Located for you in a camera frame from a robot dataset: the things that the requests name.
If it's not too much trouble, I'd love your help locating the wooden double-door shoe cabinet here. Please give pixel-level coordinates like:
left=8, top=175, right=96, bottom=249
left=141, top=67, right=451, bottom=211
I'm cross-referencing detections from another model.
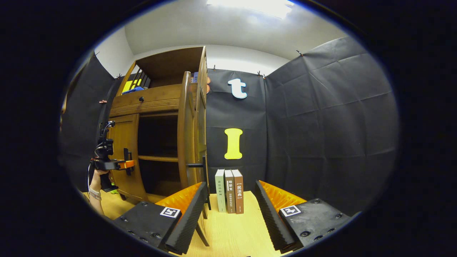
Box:
left=107, top=46, right=211, bottom=204

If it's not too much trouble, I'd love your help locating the dark brown book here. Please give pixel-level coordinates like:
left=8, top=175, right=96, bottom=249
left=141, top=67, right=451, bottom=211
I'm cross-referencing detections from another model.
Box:
left=224, top=170, right=236, bottom=214

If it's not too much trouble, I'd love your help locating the black backdrop cloth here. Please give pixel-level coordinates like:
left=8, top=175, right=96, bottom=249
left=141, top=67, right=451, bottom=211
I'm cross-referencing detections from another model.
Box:
left=59, top=36, right=400, bottom=216

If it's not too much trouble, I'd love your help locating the wooden shoe cabinet door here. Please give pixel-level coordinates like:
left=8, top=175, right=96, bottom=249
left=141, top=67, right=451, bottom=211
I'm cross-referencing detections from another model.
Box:
left=177, top=71, right=211, bottom=247
left=107, top=114, right=149, bottom=202

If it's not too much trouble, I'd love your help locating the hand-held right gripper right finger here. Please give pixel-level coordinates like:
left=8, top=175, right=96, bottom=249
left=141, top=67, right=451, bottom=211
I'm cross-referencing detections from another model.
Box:
left=255, top=180, right=352, bottom=254

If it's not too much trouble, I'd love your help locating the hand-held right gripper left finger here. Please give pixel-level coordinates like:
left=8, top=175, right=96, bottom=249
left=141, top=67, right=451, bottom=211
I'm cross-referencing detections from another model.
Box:
left=112, top=181, right=209, bottom=256

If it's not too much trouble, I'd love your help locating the grey-green book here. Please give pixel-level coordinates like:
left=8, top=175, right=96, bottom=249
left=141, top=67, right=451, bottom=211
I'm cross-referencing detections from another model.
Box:
left=215, top=169, right=227, bottom=213

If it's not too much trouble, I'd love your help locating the red-brown book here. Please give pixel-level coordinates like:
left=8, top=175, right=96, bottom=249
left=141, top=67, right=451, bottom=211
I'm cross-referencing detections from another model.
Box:
left=231, top=169, right=244, bottom=214

